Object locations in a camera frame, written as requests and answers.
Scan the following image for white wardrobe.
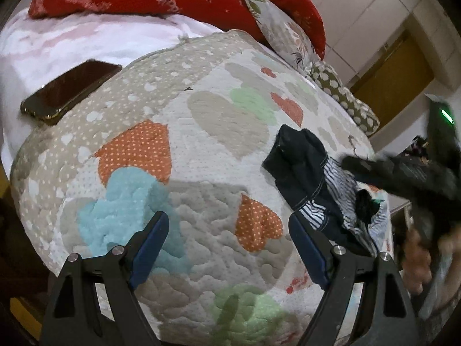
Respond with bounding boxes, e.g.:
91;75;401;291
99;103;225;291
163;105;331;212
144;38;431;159
312;0;455;80

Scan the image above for olive dotted bolster pillow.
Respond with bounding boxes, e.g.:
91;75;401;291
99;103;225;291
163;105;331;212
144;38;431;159
310;61;381;136

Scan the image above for red pillow by wardrobe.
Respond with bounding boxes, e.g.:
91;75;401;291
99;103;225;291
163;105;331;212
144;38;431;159
270;0;326;59

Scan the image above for person's hand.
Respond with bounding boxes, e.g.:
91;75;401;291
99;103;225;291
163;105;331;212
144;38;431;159
402;227;460;305

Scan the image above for navy striped pants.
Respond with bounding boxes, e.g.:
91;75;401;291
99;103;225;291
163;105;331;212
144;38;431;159
262;125;388;257

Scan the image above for heart pattern quilt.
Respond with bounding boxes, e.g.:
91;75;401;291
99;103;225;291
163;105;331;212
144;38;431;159
11;31;373;345

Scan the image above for floral grey pillow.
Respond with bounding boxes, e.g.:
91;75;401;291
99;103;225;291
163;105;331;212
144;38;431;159
244;0;320;77

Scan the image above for wooden door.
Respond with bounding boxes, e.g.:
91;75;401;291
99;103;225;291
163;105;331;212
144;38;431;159
351;31;434;127

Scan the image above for white pink bed sheet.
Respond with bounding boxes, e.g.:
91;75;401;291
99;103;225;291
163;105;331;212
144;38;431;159
1;10;218;170

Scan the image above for black smartphone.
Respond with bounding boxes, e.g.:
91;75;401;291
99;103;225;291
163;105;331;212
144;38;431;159
20;59;123;126

